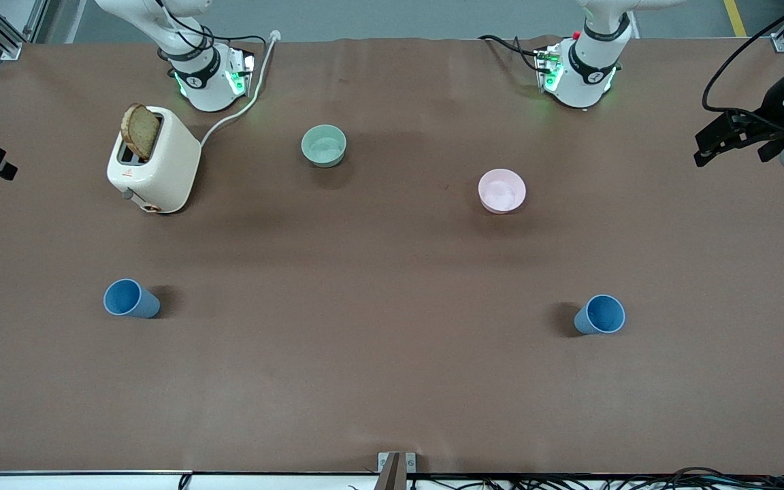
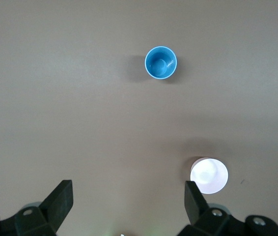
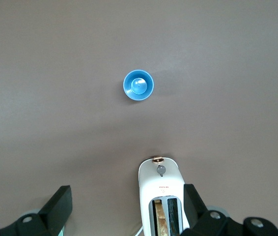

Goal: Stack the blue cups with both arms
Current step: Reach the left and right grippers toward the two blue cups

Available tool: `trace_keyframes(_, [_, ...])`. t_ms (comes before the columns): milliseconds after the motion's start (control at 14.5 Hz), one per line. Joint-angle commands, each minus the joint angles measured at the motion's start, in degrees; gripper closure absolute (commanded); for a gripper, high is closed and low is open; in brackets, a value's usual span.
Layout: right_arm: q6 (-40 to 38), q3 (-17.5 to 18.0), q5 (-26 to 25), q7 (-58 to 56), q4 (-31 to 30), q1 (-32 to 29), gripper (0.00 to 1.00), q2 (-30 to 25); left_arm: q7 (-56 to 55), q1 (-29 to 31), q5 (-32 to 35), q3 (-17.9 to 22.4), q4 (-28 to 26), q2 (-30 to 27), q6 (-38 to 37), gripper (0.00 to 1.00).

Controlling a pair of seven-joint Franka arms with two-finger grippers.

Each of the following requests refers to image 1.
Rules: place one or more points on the green bowl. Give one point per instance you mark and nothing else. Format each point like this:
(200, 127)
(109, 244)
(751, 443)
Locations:
(324, 146)

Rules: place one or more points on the metal table edge bracket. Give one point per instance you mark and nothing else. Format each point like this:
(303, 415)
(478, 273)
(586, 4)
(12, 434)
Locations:
(396, 469)

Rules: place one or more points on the brown bread slice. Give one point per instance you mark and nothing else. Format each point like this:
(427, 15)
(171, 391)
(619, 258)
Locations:
(140, 133)

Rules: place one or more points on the cream white toaster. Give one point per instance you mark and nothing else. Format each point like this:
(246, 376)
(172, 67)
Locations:
(164, 170)

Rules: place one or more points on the blue ribbed plastic cup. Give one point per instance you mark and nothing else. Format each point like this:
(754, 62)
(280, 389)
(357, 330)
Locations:
(130, 299)
(601, 315)

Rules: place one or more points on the pink bowl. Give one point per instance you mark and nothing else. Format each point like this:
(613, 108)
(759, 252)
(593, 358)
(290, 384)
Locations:
(502, 192)

